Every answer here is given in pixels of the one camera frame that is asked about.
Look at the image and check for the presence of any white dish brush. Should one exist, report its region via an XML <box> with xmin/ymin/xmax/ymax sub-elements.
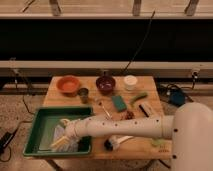
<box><xmin>104</xmin><ymin>136</ymin><xmax>131</xmax><ymax>151</ymax></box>

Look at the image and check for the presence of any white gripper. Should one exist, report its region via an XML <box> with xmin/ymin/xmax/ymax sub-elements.
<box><xmin>50</xmin><ymin>119</ymin><xmax>78</xmax><ymax>149</ymax></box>

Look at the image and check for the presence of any purple bowl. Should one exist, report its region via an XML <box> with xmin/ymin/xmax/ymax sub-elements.
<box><xmin>96</xmin><ymin>76</ymin><xmax>116</xmax><ymax>95</ymax></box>

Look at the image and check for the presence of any small metal cup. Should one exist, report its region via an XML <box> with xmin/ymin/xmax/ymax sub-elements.
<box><xmin>78</xmin><ymin>88</ymin><xmax>89</xmax><ymax>104</ymax></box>

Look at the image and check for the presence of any green sponge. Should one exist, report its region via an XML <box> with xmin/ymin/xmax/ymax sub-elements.
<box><xmin>112</xmin><ymin>96</ymin><xmax>127</xmax><ymax>112</ymax></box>

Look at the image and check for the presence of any orange bowl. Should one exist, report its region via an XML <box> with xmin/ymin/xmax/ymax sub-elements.
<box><xmin>56</xmin><ymin>75</ymin><xmax>80</xmax><ymax>95</ymax></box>

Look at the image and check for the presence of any green pepper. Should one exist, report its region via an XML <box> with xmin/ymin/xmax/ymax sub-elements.
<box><xmin>130</xmin><ymin>92</ymin><xmax>148</xmax><ymax>106</ymax></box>

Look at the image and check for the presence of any small metal spoon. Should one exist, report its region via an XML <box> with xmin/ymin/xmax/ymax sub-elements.
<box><xmin>98</xmin><ymin>102</ymin><xmax>112</xmax><ymax>119</ymax></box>

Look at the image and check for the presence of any light green small cup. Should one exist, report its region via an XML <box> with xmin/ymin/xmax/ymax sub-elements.
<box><xmin>151</xmin><ymin>139</ymin><xmax>165</xmax><ymax>147</ymax></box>

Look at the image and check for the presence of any red grape bunch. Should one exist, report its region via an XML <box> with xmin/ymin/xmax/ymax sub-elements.
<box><xmin>121</xmin><ymin>110</ymin><xmax>135</xmax><ymax>120</ymax></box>

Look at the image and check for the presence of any black and white eraser block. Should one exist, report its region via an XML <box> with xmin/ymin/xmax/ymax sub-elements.
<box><xmin>139</xmin><ymin>103</ymin><xmax>153</xmax><ymax>117</ymax></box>

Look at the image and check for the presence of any black hanging cable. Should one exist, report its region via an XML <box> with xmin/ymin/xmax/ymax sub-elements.
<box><xmin>120</xmin><ymin>10</ymin><xmax>156</xmax><ymax>75</ymax></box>

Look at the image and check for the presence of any white lidded cup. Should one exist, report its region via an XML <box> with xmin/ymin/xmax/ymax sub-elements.
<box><xmin>124</xmin><ymin>75</ymin><xmax>138</xmax><ymax>91</ymax></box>

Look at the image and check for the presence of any blue device on floor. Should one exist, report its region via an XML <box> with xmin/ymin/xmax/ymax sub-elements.
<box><xmin>169</xmin><ymin>90</ymin><xmax>185</xmax><ymax>106</ymax></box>

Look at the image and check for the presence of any black power adapter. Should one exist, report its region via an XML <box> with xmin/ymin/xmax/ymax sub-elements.
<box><xmin>0</xmin><ymin>132</ymin><xmax>14</xmax><ymax>155</ymax></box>

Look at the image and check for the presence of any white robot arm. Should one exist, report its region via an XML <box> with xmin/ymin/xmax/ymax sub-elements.
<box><xmin>50</xmin><ymin>102</ymin><xmax>213</xmax><ymax>171</ymax></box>

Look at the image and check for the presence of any green plastic tray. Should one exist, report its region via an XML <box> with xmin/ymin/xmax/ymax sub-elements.
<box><xmin>23</xmin><ymin>106</ymin><xmax>93</xmax><ymax>157</ymax></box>

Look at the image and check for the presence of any light grey towel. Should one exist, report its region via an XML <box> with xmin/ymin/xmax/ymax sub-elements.
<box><xmin>50</xmin><ymin>125</ymin><xmax>79</xmax><ymax>152</ymax></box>

